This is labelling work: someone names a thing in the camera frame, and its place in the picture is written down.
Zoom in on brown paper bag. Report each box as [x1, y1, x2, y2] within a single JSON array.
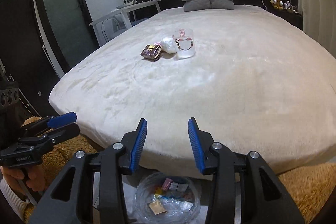
[[149, 200, 167, 215]]

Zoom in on dark glass door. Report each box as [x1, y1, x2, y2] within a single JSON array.
[[35, 0, 99, 73]]

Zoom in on dark red snack wrapper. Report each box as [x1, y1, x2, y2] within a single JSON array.
[[141, 44, 162, 61]]

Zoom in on white plastic bag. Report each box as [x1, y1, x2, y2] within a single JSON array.
[[159, 36, 177, 55]]

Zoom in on beige bed blanket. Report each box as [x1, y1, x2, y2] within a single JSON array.
[[49, 6, 335, 178]]

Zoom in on white metal chair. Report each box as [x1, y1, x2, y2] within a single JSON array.
[[101, 16, 123, 42]]

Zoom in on white desk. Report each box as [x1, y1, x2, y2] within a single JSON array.
[[89, 0, 161, 47]]

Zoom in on white knit sleeve left forearm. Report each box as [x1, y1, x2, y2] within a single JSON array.
[[1, 178, 30, 222]]

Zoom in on clear plastic cup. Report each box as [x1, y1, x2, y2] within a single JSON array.
[[173, 28, 195, 60]]

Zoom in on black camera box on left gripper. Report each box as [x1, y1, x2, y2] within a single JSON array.
[[1, 81, 19, 111]]

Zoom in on teddy bear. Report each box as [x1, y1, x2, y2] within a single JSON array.
[[270, 0, 284, 11]]

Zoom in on person's left hand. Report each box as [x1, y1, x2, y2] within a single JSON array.
[[1, 165, 46, 194]]

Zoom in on cream curtain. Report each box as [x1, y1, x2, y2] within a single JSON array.
[[299, 0, 335, 56]]

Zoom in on black wardrobe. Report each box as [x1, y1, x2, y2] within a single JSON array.
[[1, 0, 59, 117]]

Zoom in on grey pillow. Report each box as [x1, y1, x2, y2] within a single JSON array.
[[183, 0, 235, 12]]

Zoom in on trash bin with clear liner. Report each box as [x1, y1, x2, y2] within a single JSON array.
[[134, 172, 201, 223]]

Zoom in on brown fuzzy trousers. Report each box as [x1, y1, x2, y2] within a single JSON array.
[[20, 116, 106, 222]]

